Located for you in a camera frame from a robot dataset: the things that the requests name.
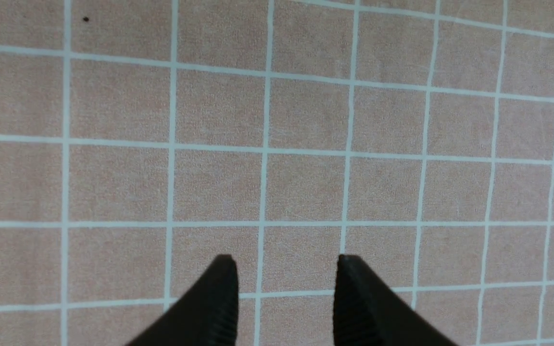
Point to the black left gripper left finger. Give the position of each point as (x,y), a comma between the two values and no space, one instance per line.
(206,315)

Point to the pink checkered tablecloth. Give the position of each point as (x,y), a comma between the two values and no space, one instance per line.
(140,138)

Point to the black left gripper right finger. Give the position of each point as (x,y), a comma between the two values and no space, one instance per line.
(366,312)

